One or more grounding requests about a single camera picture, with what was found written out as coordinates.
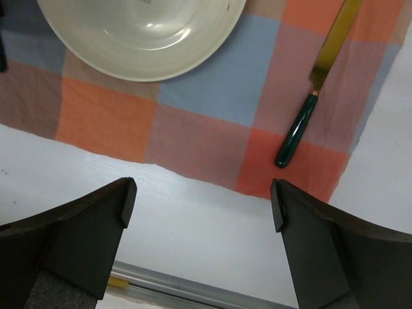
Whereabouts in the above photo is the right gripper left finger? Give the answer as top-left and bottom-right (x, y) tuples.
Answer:
(1, 178), (136, 308)

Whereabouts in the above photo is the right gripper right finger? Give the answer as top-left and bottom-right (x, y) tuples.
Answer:
(270, 179), (411, 308)

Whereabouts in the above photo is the checkered orange blue cloth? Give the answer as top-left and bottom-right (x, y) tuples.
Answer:
(1, 1), (411, 201)

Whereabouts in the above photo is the cream round plate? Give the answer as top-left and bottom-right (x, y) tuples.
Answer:
(38, 0), (246, 82)

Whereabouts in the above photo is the gold knife green handle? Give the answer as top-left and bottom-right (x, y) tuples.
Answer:
(274, 0), (362, 169)

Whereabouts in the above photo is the front aluminium rail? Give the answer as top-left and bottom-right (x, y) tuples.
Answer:
(108, 261), (289, 308)

